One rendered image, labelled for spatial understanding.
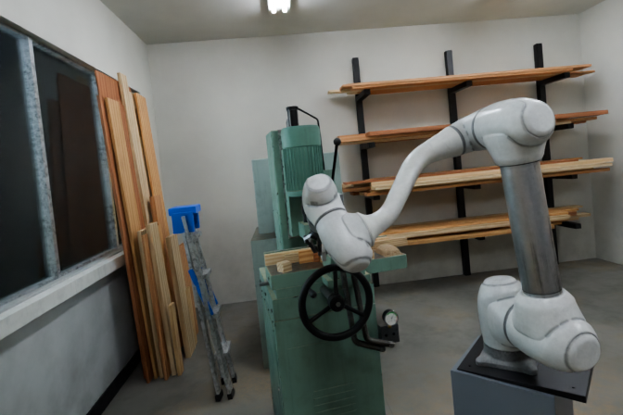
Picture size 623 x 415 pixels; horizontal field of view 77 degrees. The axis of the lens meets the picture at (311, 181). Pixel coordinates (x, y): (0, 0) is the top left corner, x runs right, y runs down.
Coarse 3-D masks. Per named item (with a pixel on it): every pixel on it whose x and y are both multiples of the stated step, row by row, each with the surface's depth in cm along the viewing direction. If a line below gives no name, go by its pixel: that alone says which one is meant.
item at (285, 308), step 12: (264, 276) 194; (264, 288) 188; (360, 288) 165; (372, 288) 167; (276, 300) 157; (288, 300) 158; (312, 300) 161; (324, 300) 162; (276, 312) 157; (288, 312) 159; (312, 312) 161
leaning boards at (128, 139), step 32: (96, 96) 249; (128, 96) 297; (128, 128) 290; (128, 160) 272; (128, 192) 264; (160, 192) 335; (128, 224) 258; (160, 224) 302; (128, 256) 255; (160, 256) 271; (160, 288) 262; (160, 320) 263; (192, 320) 308; (160, 352) 258; (192, 352) 294
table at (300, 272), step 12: (300, 264) 170; (312, 264) 168; (372, 264) 167; (384, 264) 168; (396, 264) 169; (276, 276) 157; (288, 276) 158; (300, 276) 160; (324, 276) 159; (276, 288) 157
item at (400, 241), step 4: (404, 236) 189; (380, 240) 186; (384, 240) 185; (388, 240) 185; (392, 240) 185; (396, 240) 186; (400, 240) 186; (404, 240) 187; (376, 244) 184; (380, 244) 184; (384, 244) 184; (392, 244) 185; (396, 244) 186; (400, 244) 186; (404, 244) 187; (372, 248) 183; (288, 256) 174; (292, 256) 174; (296, 256) 175; (288, 260) 174; (292, 260) 174; (296, 260) 175
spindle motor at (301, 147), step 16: (288, 128) 168; (304, 128) 167; (288, 144) 169; (304, 144) 167; (320, 144) 173; (288, 160) 170; (304, 160) 168; (320, 160) 172; (288, 176) 171; (304, 176) 168; (288, 192) 172
